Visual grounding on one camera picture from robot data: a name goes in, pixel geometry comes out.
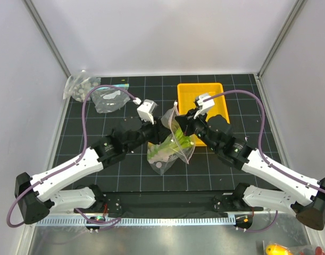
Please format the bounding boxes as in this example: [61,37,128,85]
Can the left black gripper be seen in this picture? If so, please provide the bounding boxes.
[124,113,171,154]

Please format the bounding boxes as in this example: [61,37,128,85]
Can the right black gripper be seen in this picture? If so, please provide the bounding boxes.
[175,107,219,152]

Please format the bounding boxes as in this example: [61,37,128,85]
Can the green leek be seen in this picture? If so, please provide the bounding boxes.
[147,128,195,164]

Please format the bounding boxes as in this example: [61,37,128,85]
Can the pink zip top bag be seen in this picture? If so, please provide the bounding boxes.
[147,101,195,175]

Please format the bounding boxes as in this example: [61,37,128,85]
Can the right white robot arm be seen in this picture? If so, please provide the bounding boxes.
[176,109,325,231]

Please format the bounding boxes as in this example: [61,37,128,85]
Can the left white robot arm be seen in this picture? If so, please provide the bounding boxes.
[14,117,171,225]

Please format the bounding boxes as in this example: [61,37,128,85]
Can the blue zip top bag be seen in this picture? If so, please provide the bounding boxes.
[91,87,130,114]

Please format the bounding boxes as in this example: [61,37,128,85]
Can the clear bag with round pieces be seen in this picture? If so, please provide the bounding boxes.
[63,70,101,102]

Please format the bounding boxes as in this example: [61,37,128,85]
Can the yellow plastic tray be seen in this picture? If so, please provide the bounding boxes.
[177,83,232,149]

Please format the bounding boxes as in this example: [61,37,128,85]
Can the black grid mat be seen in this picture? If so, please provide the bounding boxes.
[53,74,272,192]

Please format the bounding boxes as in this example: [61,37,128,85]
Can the yellow toy fruit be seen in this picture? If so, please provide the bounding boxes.
[265,244,288,255]

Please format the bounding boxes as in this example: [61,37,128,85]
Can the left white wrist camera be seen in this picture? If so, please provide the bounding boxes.
[133,97,157,124]

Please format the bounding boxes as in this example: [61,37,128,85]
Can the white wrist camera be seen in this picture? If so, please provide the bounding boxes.
[133,97,157,124]
[194,93,215,119]

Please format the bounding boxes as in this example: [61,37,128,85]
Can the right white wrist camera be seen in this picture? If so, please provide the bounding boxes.
[194,93,215,119]

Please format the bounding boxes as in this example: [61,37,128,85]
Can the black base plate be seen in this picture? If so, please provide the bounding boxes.
[81,191,263,218]

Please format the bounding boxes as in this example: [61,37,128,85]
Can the slotted cable duct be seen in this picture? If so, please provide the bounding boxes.
[36,215,236,227]

